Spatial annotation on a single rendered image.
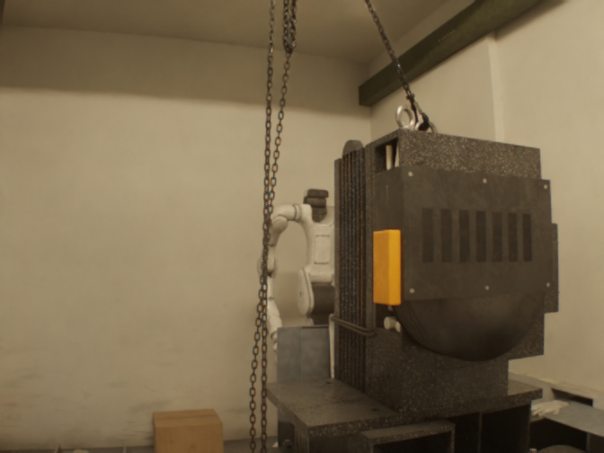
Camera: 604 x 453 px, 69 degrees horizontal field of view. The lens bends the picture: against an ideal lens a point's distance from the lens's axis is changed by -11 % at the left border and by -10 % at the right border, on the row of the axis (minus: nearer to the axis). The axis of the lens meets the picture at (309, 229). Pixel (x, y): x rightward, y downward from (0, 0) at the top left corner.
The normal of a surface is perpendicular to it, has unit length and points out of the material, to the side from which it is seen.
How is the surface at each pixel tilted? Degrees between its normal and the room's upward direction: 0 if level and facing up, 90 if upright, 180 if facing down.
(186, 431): 90
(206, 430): 90
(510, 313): 90
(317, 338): 90
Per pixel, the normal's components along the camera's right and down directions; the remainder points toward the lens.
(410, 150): 0.33, -0.07
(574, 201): -0.94, -0.03
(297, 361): 0.54, -0.06
